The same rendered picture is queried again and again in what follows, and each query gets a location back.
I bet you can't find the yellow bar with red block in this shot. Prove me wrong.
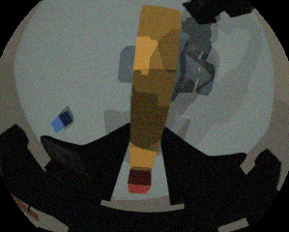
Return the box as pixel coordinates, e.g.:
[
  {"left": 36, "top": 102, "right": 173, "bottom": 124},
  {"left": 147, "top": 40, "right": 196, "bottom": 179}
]
[{"left": 128, "top": 5, "right": 182, "bottom": 194}]

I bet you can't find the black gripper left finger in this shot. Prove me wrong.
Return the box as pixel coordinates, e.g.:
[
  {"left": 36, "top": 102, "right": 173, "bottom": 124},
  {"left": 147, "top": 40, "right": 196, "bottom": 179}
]
[{"left": 40, "top": 123, "right": 130, "bottom": 202}]

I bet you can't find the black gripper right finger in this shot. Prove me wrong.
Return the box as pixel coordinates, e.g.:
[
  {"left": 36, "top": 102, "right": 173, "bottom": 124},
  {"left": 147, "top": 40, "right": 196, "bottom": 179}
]
[{"left": 159, "top": 128, "right": 247, "bottom": 205}]

